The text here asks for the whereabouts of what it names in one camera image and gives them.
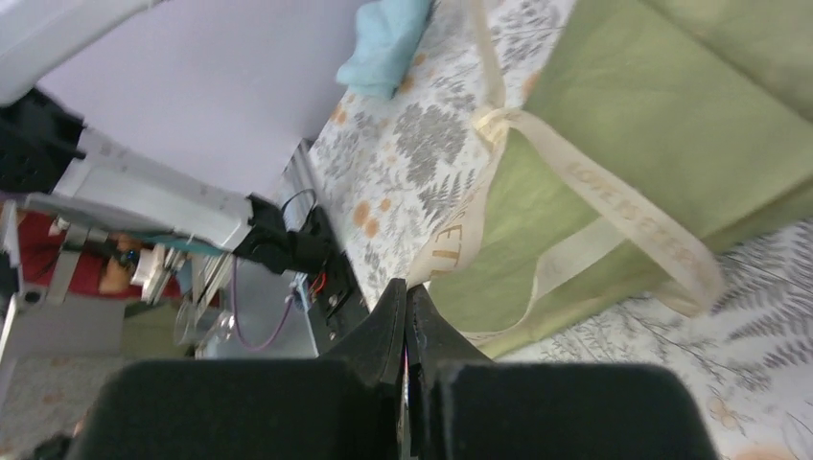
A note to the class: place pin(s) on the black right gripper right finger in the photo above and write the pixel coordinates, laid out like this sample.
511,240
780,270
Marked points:
463,405

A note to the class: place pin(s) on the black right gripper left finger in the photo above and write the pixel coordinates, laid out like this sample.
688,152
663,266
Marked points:
344,404

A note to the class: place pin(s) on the cream ribbon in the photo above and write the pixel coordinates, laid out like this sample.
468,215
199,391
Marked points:
557,236

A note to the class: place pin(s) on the olive green wrapping paper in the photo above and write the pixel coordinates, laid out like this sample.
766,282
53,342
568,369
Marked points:
704,107

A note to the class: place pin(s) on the light blue towel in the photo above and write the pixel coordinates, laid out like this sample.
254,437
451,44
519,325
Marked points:
387,36

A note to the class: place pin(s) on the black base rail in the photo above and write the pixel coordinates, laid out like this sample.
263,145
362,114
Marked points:
329,290

